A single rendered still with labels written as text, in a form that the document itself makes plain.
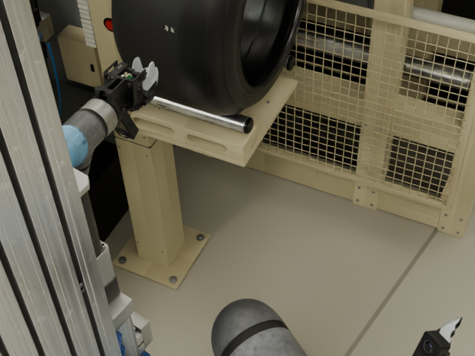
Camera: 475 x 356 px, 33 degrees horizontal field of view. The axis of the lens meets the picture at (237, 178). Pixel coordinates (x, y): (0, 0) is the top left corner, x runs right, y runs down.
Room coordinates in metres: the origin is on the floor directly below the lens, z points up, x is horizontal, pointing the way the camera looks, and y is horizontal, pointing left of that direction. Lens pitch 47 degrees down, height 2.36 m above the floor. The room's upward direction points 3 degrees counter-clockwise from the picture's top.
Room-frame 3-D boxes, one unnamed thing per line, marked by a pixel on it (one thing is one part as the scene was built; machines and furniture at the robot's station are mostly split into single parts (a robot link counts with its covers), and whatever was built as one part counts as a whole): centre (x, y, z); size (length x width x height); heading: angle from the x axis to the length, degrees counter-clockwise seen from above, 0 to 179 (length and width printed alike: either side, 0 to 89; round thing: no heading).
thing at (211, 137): (1.63, 0.12, 0.84); 0.36 x 0.09 x 0.06; 62
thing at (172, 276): (1.85, 0.29, 0.01); 0.27 x 0.27 x 0.02; 62
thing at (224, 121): (1.62, 0.11, 0.90); 0.35 x 0.05 x 0.05; 62
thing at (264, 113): (1.75, 0.05, 0.80); 0.37 x 0.36 x 0.02; 152
